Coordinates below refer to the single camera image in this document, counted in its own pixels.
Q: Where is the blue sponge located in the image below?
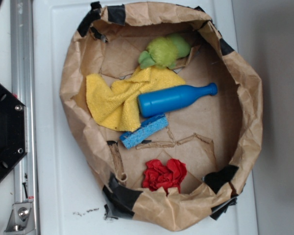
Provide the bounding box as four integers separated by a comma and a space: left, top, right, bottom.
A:
120, 114, 169, 149

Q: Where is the yellow microfiber cloth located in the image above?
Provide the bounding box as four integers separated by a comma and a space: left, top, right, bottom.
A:
86, 67, 186, 132

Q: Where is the white tray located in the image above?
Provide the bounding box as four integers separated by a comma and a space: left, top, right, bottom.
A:
32, 0, 258, 235

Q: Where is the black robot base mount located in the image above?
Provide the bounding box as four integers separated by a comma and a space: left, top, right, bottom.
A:
0, 83, 27, 183

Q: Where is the green plush toy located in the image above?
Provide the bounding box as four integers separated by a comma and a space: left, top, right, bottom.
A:
138, 33, 191, 69

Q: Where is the metal corner bracket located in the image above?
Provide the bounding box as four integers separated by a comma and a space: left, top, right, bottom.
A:
4, 202, 35, 235

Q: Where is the aluminium extrusion rail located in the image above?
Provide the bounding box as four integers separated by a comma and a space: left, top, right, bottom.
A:
10, 0, 41, 235

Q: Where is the red crumpled paper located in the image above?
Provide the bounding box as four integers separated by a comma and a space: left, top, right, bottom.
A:
142, 159, 187, 193

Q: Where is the brown paper bag bin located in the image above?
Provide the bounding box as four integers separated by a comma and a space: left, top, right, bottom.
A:
60, 2, 263, 231

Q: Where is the blue plastic bottle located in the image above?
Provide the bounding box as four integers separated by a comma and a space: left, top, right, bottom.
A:
138, 83, 218, 118

